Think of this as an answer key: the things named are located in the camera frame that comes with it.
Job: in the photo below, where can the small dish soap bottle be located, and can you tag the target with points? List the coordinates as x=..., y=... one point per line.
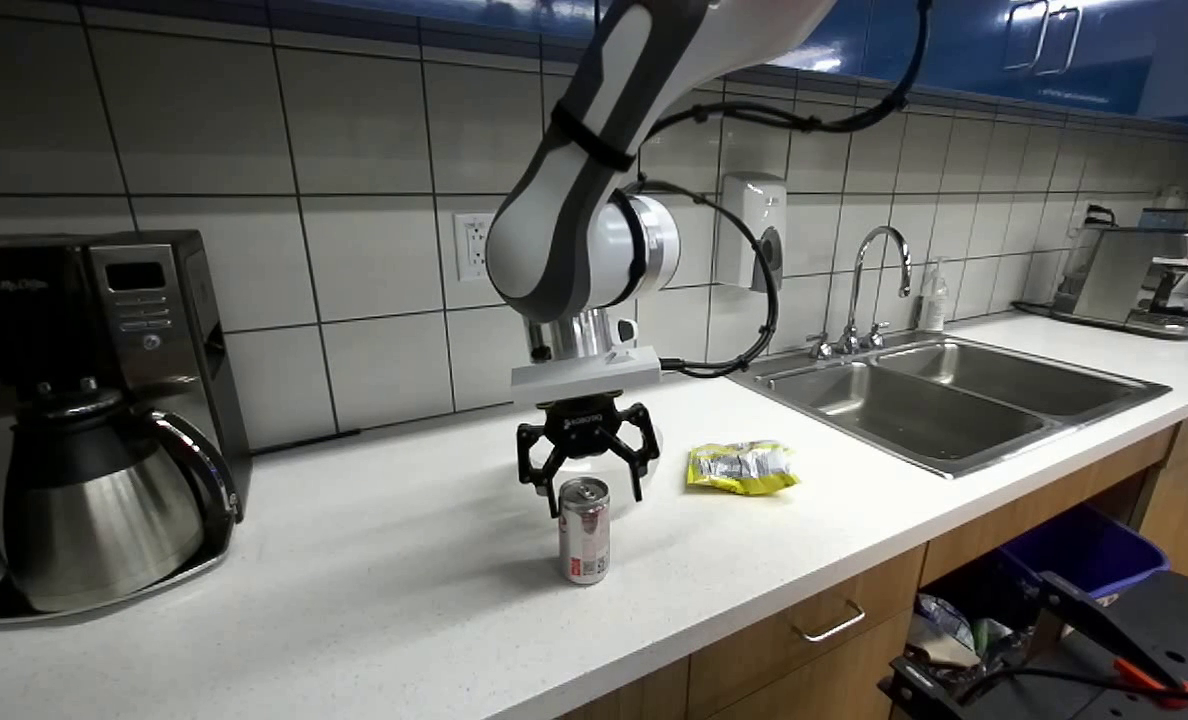
x=933, y=308

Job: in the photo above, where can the yellow snack bag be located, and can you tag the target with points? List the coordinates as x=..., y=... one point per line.
x=742, y=469

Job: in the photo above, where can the blue plastic bin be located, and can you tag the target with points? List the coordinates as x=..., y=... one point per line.
x=1087, y=554

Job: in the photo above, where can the stainless steel coffee carafe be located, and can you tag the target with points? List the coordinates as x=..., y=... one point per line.
x=97, y=515

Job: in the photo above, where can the white wall power outlet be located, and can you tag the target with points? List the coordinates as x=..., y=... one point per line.
x=471, y=246

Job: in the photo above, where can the wooden drawer front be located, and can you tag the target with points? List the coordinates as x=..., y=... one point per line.
x=777, y=667

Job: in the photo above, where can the white wall soap dispenser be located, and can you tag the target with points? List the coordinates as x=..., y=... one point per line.
x=754, y=215

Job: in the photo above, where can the stainless steel double sink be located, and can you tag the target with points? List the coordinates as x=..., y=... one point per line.
x=939, y=400

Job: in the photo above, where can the chrome sink faucet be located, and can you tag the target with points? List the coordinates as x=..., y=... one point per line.
x=862, y=264

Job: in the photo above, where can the black tool with orange grip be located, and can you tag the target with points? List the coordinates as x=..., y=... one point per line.
x=1087, y=634

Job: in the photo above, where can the silver espresso machine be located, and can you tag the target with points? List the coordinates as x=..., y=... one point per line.
x=1124, y=280

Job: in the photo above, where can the silver and red soda can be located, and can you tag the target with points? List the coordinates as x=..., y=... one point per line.
x=586, y=535

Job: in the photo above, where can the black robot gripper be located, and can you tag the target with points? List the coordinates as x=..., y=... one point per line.
x=581, y=425

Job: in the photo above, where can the clear plastic bowl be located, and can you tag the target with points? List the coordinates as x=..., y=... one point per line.
x=592, y=464

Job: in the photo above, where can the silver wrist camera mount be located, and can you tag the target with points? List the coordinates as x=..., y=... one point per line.
x=586, y=377

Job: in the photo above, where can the blue glossy wall cabinet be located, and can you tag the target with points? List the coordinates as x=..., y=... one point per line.
x=1016, y=42

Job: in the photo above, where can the black coffee maker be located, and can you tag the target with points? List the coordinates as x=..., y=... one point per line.
x=127, y=323

